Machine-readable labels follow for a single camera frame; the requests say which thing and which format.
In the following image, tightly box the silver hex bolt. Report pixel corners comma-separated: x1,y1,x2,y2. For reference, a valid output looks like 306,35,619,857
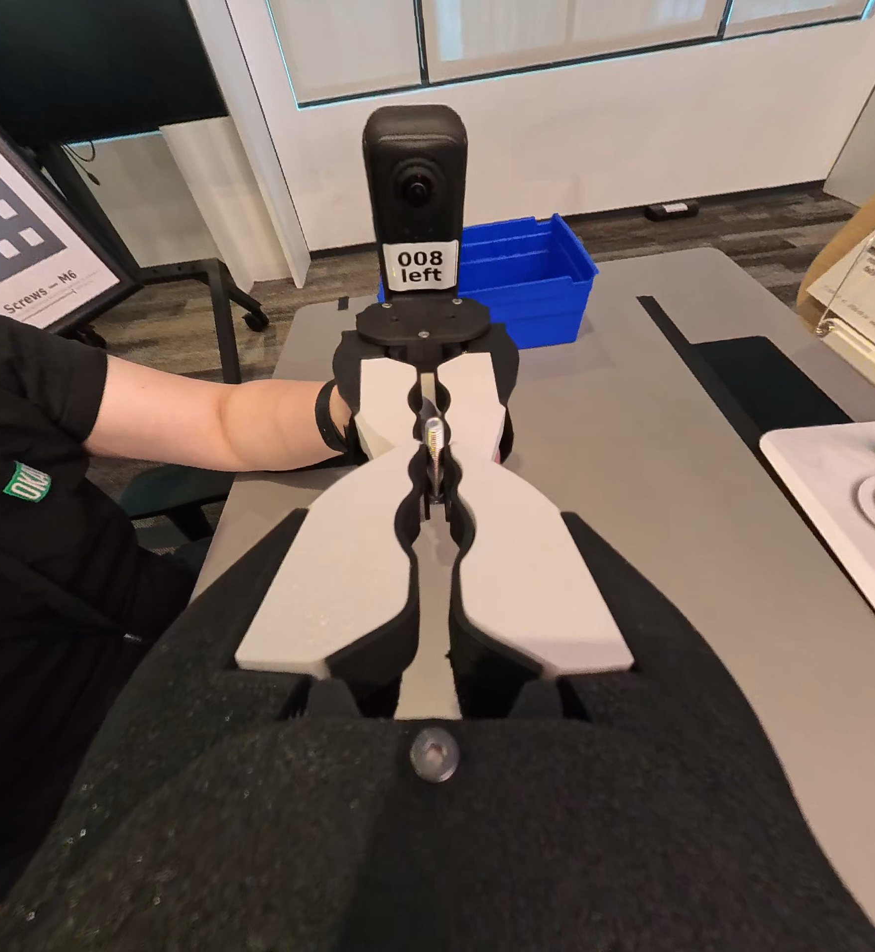
421,415,447,480

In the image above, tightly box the large black screen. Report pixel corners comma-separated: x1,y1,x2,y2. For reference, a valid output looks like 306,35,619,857
0,0,232,150

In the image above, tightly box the screws sign board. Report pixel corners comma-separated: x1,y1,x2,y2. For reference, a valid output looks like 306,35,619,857
0,97,122,332

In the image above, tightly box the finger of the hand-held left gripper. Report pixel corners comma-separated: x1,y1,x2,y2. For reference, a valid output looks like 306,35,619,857
353,358,422,458
441,352,511,464

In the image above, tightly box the person in black shirt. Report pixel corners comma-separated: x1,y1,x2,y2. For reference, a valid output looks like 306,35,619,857
0,301,215,904

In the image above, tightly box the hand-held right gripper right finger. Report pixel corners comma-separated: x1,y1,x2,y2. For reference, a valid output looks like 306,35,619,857
446,445,636,684

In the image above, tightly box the wooden display board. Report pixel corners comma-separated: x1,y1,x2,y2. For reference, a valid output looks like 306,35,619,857
798,178,875,313

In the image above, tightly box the black wristband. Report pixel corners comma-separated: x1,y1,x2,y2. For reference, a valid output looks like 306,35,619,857
314,379,351,453

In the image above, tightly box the person's left forearm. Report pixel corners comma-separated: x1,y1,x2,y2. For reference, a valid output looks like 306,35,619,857
84,353,349,473

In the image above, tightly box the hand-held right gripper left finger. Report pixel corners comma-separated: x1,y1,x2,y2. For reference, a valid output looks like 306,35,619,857
235,439,421,682

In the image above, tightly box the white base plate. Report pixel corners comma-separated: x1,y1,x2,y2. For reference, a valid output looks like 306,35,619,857
759,420,875,644

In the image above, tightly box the dark office chair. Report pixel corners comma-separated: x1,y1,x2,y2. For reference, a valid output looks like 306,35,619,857
106,465,238,555

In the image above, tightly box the black table strip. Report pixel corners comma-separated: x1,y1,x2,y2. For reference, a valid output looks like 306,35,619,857
637,295,864,447

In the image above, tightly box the metal wire tether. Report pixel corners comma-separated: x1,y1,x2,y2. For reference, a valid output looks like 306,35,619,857
815,212,875,336

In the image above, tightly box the blue plastic bin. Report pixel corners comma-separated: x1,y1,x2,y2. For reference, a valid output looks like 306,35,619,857
460,214,600,351

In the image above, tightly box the black wheeled stand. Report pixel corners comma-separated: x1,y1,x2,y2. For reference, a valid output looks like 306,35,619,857
36,141,271,380

